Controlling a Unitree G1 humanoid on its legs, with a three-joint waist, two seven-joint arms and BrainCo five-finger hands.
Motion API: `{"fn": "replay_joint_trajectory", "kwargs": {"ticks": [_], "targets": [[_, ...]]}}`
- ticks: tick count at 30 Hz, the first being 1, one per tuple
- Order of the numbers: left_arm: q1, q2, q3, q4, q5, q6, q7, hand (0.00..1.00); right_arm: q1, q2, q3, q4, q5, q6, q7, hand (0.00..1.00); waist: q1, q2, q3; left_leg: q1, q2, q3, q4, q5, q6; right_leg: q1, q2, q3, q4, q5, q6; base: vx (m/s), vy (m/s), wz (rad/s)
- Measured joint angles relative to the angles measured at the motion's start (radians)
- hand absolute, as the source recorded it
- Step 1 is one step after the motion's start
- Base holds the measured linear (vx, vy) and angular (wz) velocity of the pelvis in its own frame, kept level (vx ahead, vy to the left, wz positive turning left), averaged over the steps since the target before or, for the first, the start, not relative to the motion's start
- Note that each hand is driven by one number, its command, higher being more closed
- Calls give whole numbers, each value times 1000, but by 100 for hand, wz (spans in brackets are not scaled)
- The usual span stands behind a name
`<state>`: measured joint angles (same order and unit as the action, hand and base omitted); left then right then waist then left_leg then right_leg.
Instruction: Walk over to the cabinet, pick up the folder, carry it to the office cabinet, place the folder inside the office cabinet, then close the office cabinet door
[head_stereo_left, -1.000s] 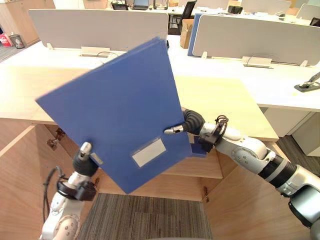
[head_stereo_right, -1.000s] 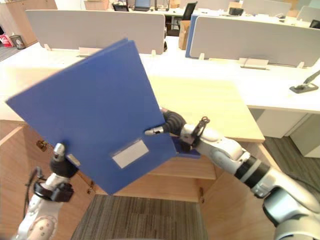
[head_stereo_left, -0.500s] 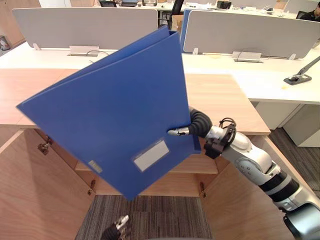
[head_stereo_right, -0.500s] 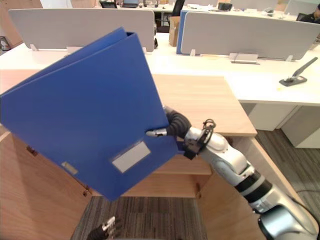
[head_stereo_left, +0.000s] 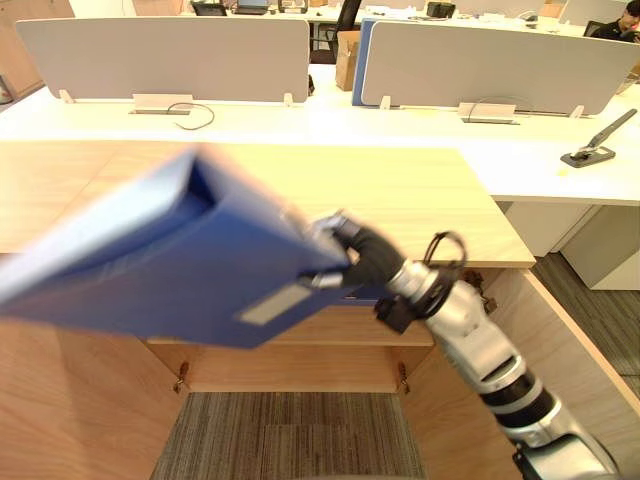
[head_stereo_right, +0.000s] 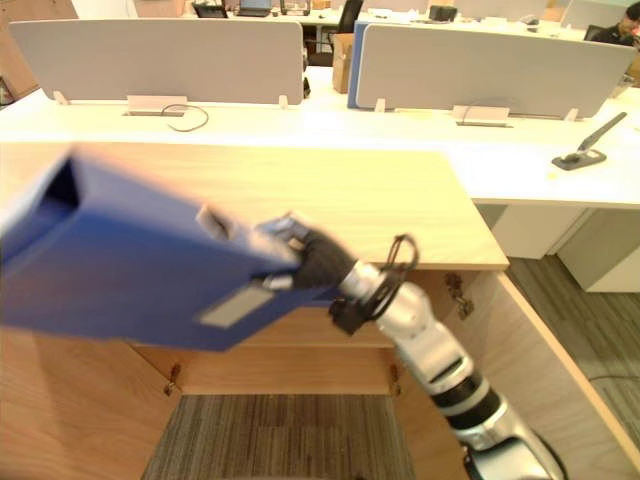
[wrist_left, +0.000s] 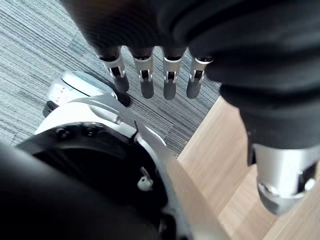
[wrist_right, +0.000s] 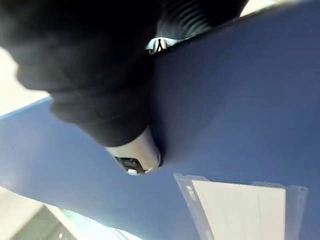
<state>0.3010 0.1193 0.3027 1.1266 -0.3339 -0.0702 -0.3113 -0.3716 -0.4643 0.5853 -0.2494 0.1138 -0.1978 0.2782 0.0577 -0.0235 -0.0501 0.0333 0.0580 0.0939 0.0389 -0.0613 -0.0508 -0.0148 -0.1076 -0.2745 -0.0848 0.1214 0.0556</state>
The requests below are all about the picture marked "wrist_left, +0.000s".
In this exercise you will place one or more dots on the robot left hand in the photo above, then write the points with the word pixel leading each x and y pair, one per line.
pixel 225 37

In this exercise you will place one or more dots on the light wood cabinet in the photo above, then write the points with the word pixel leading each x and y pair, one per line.
pixel 225 175

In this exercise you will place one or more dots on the silver robot leg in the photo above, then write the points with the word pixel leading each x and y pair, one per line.
pixel 100 160

